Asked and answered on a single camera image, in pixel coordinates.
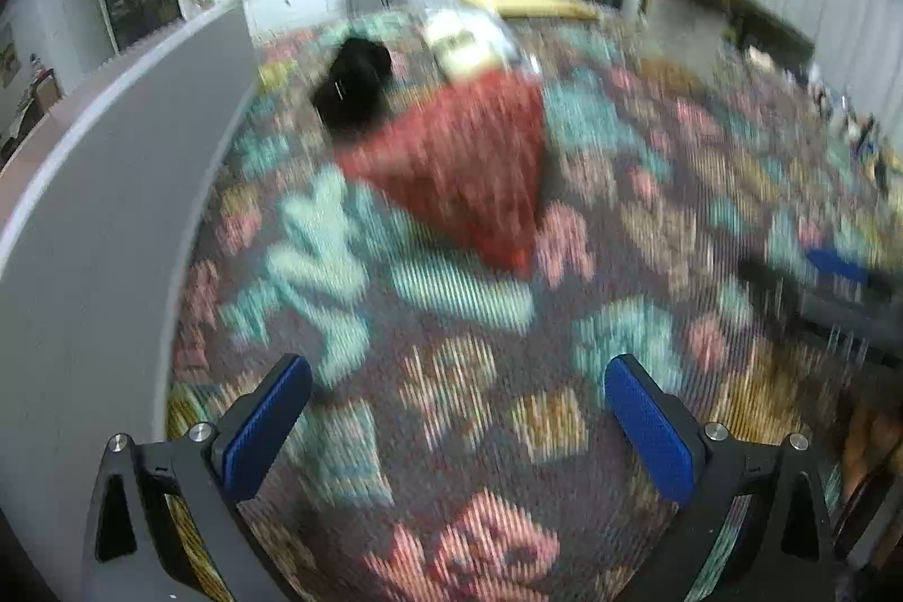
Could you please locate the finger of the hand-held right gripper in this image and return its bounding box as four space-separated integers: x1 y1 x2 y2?
737 248 893 301

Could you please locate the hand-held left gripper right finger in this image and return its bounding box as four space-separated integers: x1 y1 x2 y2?
604 354 858 602

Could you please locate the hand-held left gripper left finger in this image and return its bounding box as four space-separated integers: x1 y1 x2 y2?
81 354 313 602

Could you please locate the cluster of bottles and jars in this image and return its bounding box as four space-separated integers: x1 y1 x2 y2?
748 45 903 194

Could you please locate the colourful patterned blanket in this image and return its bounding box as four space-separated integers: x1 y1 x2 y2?
165 10 903 602

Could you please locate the grey upholstered panel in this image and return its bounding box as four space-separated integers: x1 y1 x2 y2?
0 0 256 602

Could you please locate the red cloth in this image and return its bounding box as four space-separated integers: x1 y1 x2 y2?
337 69 550 279

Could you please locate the long yellow cushion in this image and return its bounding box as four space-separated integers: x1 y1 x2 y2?
458 0 599 21

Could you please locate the white television console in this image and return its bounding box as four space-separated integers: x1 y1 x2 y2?
243 0 495 39

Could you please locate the dark wooden furniture frame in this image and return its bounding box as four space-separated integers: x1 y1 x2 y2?
645 0 816 74

